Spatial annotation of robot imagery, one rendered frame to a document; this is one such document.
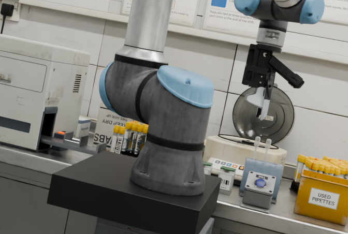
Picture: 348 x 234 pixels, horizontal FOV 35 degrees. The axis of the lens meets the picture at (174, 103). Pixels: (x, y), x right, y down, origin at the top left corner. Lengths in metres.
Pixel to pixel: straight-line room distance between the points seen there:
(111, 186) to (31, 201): 1.29
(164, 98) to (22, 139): 0.63
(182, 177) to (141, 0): 0.37
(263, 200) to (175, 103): 0.45
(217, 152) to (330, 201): 0.42
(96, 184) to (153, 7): 0.37
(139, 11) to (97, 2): 1.05
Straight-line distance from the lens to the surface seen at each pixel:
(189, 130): 1.04
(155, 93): 1.06
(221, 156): 1.70
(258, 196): 1.38
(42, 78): 1.54
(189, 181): 1.07
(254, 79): 1.49
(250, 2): 1.39
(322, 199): 1.45
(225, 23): 2.06
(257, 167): 1.51
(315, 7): 1.34
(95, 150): 1.52
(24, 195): 2.32
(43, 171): 1.51
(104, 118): 1.79
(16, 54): 1.58
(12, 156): 1.54
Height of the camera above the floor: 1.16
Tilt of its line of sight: 3 degrees down
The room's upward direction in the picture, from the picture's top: 11 degrees clockwise
